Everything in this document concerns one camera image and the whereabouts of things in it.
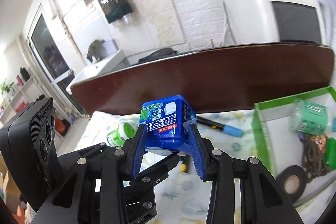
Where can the white sink cabinet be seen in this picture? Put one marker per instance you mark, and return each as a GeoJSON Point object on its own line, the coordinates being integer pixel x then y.
{"type": "Point", "coordinates": [111, 63]}

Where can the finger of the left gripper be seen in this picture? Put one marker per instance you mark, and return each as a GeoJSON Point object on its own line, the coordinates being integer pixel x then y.
{"type": "Point", "coordinates": [86, 153]}
{"type": "Point", "coordinates": [157, 163]}

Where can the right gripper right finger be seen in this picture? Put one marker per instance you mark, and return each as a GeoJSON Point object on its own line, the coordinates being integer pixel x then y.
{"type": "Point", "coordinates": [262, 200]}

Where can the storage shelf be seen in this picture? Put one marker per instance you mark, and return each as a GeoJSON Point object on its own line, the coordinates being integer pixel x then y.
{"type": "Point", "coordinates": [27, 93]}

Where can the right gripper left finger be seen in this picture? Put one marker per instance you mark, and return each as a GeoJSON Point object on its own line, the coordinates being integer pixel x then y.
{"type": "Point", "coordinates": [90, 196]}

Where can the green mosquito repellent bottle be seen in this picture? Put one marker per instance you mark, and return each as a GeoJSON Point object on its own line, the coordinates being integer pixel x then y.
{"type": "Point", "coordinates": [118, 136]}

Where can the blue gum container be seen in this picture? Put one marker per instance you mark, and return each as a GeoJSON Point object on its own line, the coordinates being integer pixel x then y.
{"type": "Point", "coordinates": [167, 123]}

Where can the glass door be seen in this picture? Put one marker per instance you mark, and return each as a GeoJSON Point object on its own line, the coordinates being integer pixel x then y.
{"type": "Point", "coordinates": [51, 61]}

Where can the plastic bottle green label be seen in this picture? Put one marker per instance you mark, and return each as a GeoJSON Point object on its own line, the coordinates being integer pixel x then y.
{"type": "Point", "coordinates": [311, 118]}

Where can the small green box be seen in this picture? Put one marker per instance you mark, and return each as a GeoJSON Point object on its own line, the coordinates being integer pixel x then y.
{"type": "Point", "coordinates": [330, 153]}

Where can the black camera left gripper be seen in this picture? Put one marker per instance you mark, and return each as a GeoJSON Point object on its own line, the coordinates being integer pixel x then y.
{"type": "Point", "coordinates": [28, 149]}

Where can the grey rag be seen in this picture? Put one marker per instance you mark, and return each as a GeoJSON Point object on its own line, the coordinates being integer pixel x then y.
{"type": "Point", "coordinates": [94, 50]}

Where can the dark brown wooden board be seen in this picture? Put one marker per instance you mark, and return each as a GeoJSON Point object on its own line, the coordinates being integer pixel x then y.
{"type": "Point", "coordinates": [223, 79]}

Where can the green cardboard box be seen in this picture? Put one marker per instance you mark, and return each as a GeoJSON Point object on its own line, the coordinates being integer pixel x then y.
{"type": "Point", "coordinates": [278, 147]}

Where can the black electrical tape roll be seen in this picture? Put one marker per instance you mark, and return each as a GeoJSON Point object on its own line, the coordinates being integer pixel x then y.
{"type": "Point", "coordinates": [293, 182]}

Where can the black pen blue cap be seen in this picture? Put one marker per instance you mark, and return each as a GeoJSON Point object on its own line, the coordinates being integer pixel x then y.
{"type": "Point", "coordinates": [224, 128]}

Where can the colourful playing card box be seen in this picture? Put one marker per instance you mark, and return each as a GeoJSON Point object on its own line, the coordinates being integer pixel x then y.
{"type": "Point", "coordinates": [319, 140]}

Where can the white Vimoo appliance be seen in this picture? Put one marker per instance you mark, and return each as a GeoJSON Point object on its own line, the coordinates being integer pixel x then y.
{"type": "Point", "coordinates": [274, 21]}

